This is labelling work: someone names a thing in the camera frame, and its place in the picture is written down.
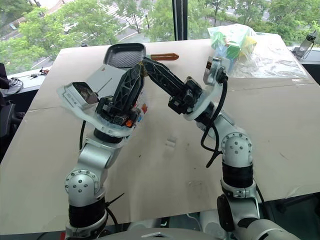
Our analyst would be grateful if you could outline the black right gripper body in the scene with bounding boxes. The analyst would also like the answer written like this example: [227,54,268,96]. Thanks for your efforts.
[167,77,204,116]

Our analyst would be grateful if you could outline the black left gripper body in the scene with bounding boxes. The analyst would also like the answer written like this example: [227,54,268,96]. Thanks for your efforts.
[95,95,141,129]

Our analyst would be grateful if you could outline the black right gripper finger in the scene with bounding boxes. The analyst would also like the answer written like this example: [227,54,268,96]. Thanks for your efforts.
[141,57,188,89]
[144,65,185,99]

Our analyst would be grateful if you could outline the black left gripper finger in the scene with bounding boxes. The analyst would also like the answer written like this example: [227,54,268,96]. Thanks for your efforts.
[131,67,146,111]
[111,65,140,113]

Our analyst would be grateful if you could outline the clear packet with orange print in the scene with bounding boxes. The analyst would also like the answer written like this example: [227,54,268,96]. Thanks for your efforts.
[122,89,150,130]

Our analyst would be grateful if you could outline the black mesh tray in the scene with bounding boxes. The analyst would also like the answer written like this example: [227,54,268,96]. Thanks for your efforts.
[103,43,148,70]

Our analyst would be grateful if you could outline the small clear plastic piece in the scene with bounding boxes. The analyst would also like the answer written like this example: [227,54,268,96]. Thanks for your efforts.
[165,136,178,150]

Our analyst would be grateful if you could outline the clear bag of colourful blocks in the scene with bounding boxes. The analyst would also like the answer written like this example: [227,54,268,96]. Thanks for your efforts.
[206,24,309,79]

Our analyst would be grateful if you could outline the small tools on ledge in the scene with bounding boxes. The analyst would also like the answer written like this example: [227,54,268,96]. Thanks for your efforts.
[28,66,49,79]

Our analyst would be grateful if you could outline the black equipment beside table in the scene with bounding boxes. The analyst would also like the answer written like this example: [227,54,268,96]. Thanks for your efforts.
[0,62,26,157]

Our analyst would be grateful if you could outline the silver robot torso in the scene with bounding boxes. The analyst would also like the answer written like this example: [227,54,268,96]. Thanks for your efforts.
[62,212,226,240]

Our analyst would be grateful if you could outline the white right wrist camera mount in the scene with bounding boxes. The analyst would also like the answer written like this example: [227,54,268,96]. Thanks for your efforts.
[184,56,227,122]

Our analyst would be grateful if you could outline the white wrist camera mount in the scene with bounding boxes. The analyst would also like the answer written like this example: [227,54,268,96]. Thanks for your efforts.
[184,56,227,122]
[56,81,142,139]

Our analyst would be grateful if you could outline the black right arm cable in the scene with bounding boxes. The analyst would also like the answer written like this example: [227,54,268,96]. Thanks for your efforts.
[200,71,229,169]

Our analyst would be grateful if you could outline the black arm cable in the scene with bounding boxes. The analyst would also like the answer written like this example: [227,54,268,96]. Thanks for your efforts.
[200,71,229,169]
[79,119,88,152]

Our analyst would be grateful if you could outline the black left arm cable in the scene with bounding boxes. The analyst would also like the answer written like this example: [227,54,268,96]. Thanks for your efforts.
[79,119,88,152]

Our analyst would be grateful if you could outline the black window frame post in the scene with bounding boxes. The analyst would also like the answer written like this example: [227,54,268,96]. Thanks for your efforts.
[172,0,189,42]

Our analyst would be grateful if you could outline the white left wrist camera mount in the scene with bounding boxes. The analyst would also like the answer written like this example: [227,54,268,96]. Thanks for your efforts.
[56,81,142,139]

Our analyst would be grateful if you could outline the black cable tie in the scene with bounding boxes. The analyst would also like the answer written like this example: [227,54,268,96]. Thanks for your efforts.
[104,192,126,209]

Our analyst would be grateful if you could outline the black device with strap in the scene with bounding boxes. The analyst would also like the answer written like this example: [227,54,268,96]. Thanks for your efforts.
[296,30,318,61]

